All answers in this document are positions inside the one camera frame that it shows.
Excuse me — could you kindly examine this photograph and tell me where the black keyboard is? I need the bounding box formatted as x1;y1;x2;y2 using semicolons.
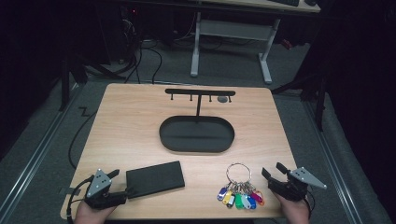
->
269;0;301;7

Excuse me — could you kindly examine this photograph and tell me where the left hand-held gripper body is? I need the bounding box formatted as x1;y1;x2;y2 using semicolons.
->
83;168;129;210

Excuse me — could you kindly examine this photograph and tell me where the person's left hand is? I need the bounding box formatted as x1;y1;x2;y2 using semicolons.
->
74;199;117;224

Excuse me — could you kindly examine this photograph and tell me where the wooden desk top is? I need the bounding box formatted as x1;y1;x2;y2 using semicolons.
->
199;0;321;14

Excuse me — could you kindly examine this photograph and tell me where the black floor cable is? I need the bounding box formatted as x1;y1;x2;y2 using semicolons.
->
68;106;98;171

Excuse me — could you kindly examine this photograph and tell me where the black wallet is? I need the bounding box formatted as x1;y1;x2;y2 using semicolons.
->
125;161;186;200

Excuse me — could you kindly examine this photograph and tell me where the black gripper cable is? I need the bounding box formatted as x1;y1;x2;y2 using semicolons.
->
65;175;95;224
304;197;316;218

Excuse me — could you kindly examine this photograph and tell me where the black metal stand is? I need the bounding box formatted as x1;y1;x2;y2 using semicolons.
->
59;54;127;112
271;73;328;132

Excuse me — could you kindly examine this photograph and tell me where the white metal desk frame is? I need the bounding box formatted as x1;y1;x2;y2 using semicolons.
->
190;11;282;85

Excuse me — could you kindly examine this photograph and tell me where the person's right hand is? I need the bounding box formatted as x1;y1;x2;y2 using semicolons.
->
274;190;312;224

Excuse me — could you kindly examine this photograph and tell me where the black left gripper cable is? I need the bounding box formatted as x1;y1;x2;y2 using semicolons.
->
65;175;95;224

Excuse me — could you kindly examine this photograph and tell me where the metal floor rail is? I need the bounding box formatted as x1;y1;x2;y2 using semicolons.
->
0;83;82;217
303;101;363;224

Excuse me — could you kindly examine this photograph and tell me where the grey tape strip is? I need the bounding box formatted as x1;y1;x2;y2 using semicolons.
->
59;186;81;197

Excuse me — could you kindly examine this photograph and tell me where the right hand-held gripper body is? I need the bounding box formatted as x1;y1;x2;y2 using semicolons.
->
267;166;328;203

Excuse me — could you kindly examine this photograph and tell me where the bundle of black cables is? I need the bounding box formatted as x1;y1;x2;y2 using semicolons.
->
122;38;163;85

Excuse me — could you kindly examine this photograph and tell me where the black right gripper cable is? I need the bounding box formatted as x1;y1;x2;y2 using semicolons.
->
304;197;316;218

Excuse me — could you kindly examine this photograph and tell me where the black key stand with tray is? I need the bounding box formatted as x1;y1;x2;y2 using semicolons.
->
159;88;236;154

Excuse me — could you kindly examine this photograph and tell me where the dark computer equipment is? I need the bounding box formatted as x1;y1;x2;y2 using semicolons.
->
120;4;144;63

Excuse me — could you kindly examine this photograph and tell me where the key ring with coloured tags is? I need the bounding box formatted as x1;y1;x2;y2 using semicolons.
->
217;162;266;211

